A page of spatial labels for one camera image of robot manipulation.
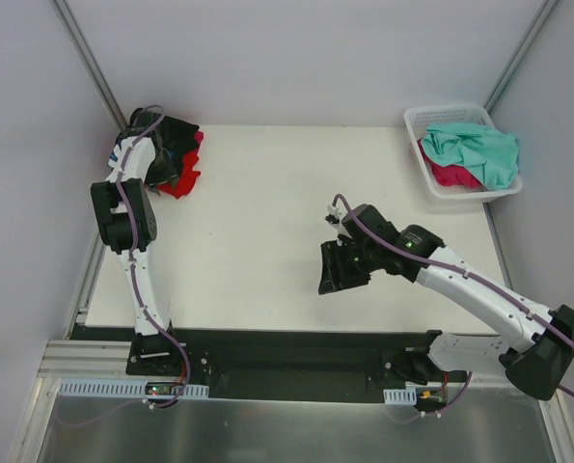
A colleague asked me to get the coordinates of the white plastic basket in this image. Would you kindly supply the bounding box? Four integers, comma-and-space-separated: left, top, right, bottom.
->
403, 103, 523, 205

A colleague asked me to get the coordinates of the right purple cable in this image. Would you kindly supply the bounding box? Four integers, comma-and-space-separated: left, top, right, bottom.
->
331, 193, 574, 424

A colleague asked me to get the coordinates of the white cable duct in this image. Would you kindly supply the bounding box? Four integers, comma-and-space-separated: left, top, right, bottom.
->
59, 378, 209, 400
383, 388, 418, 406

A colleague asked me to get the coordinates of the black daisy t-shirt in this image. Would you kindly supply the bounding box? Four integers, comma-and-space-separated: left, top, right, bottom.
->
109, 108, 200, 172

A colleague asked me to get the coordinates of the right aluminium frame post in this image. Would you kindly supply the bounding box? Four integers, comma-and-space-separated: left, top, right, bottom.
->
483, 0, 562, 114

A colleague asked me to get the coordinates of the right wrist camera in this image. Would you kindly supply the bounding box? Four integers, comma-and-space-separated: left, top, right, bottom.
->
324, 204, 343, 229

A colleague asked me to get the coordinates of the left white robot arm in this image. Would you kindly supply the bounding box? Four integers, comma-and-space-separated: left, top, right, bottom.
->
90, 105, 182, 375

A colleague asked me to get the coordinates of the left aluminium frame post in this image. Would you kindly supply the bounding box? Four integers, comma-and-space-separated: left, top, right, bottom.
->
49, 0, 127, 130

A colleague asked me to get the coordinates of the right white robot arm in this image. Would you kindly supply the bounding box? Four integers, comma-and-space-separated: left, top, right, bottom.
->
318, 204, 574, 400

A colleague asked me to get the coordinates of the teal t-shirt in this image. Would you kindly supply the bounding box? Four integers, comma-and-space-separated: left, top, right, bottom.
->
418, 123, 519, 191

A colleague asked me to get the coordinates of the purple cable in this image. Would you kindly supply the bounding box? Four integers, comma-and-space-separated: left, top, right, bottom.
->
331, 193, 574, 424
54, 104, 193, 425

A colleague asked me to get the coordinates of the magenta t-shirt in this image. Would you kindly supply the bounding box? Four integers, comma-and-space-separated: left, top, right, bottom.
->
430, 163, 480, 188

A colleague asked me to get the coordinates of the red t-shirt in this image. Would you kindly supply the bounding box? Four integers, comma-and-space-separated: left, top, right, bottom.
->
158, 130, 205, 199

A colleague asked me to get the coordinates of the right white cable duct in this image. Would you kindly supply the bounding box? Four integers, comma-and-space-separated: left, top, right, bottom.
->
383, 388, 418, 406

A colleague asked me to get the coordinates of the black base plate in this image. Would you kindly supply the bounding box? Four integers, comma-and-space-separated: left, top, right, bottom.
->
125, 329, 466, 403

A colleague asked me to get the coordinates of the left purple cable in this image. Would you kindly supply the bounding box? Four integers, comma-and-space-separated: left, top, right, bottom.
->
54, 104, 193, 425

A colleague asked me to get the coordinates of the left white cable duct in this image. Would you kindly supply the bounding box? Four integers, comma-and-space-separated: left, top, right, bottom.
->
59, 378, 209, 400

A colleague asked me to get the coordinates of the aluminium frame post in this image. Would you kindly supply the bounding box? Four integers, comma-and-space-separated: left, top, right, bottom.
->
483, 0, 562, 114
49, 0, 127, 130

